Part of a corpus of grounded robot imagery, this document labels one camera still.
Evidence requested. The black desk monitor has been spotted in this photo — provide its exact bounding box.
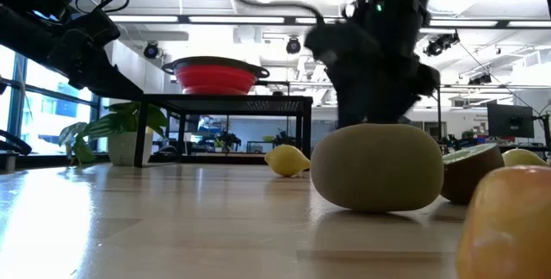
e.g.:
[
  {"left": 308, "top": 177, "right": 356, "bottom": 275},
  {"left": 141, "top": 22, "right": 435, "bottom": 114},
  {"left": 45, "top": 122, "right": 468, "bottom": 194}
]
[{"left": 486, "top": 102, "right": 536, "bottom": 140}]

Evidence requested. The green lime lower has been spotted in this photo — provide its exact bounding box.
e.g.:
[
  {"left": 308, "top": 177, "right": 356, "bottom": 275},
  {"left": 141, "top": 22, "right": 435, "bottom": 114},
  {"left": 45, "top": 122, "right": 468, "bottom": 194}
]
[{"left": 441, "top": 142, "right": 505, "bottom": 206}]

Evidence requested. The green potted plant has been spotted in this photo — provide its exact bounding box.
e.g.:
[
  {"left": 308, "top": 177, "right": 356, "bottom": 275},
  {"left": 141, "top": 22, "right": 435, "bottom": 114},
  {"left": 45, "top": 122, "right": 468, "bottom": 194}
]
[{"left": 58, "top": 101, "right": 170, "bottom": 168}]

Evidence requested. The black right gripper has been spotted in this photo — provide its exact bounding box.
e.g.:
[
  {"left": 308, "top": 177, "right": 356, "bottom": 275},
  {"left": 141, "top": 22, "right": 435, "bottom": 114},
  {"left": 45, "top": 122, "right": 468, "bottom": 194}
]
[{"left": 303, "top": 11, "right": 443, "bottom": 127}]

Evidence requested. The whole brown kiwi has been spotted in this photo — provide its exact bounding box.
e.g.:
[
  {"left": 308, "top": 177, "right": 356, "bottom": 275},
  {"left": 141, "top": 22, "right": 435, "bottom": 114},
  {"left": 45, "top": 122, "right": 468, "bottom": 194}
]
[{"left": 309, "top": 122, "right": 445, "bottom": 214}]

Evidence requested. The ceiling light strip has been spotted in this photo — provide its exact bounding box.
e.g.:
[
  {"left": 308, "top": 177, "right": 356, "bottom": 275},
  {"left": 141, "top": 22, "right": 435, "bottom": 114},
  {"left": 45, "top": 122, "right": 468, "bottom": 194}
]
[
  {"left": 430, "top": 19, "right": 499, "bottom": 28},
  {"left": 188, "top": 15, "right": 286, "bottom": 24},
  {"left": 107, "top": 15, "right": 180, "bottom": 24},
  {"left": 506, "top": 20, "right": 551, "bottom": 28}
]

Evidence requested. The orange yellow pear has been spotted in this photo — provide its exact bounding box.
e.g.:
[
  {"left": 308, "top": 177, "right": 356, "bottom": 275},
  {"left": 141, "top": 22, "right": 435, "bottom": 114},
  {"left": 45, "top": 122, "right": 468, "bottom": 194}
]
[{"left": 455, "top": 164, "right": 551, "bottom": 279}]

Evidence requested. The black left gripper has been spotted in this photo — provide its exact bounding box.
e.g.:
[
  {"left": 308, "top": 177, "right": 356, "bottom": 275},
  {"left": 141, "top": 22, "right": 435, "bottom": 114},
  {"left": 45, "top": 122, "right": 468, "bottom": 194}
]
[{"left": 46, "top": 9, "right": 145, "bottom": 99}]

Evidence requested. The black perforated metal shelf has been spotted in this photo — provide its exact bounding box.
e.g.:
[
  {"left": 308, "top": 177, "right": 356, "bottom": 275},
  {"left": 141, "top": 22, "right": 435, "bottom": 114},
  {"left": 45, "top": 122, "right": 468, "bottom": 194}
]
[{"left": 133, "top": 93, "right": 314, "bottom": 169}]

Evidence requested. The red collapsible colander bowl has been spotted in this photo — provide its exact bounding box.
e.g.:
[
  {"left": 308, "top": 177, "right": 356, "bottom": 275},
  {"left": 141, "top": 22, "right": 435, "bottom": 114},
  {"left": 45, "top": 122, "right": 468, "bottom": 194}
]
[{"left": 161, "top": 55, "right": 271, "bottom": 96}]

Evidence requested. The yellow lemon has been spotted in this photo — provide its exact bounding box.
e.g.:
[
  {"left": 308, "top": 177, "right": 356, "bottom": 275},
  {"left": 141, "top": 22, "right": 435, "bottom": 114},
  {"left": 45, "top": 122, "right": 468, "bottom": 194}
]
[
  {"left": 263, "top": 144, "right": 312, "bottom": 178},
  {"left": 500, "top": 147, "right": 551, "bottom": 169}
]

